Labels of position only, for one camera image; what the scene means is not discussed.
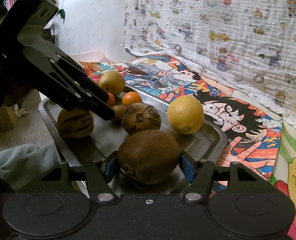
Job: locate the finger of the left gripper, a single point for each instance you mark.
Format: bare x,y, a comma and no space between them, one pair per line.
63,80

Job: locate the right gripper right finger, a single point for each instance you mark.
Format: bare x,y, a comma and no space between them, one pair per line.
199,175

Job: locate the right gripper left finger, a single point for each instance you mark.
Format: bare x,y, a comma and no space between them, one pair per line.
98,175

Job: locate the large brown kiwi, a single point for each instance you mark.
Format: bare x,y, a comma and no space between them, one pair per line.
149,156

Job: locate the striped pepino melon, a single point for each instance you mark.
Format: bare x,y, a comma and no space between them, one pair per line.
76,123
140,117

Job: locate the yellow lemon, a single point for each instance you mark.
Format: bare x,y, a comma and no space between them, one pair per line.
185,114

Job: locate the green-yellow pear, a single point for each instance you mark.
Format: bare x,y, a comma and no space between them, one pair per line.
112,82

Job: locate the small brown kiwi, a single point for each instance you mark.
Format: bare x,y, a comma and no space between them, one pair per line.
118,111

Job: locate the small orange tangerine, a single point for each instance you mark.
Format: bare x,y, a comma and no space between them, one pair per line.
131,98

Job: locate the anime colouring poster mat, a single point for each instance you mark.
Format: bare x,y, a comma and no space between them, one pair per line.
253,135

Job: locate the metal baking tray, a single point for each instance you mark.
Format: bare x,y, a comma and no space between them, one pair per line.
207,143

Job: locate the grey cloth on floor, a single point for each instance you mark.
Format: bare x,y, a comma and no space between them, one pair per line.
22,164

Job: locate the cartoon print white cloth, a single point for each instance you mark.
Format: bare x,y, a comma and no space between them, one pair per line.
249,45

